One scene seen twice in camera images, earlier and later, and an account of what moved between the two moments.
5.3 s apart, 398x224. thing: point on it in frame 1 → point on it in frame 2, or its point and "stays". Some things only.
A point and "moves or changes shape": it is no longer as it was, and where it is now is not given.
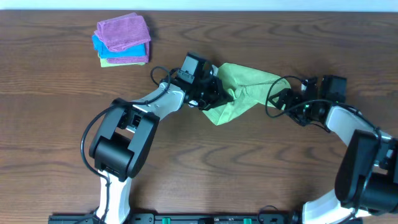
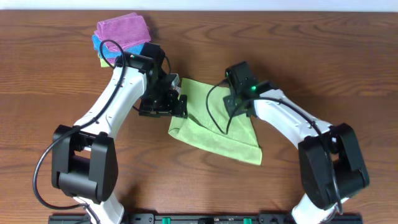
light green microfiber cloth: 249,87 moves or changes shape
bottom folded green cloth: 104,63 stays
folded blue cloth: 105,52 stays
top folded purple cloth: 122,33 stays
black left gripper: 216,92 → 179,104
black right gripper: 294,95 → 228,101
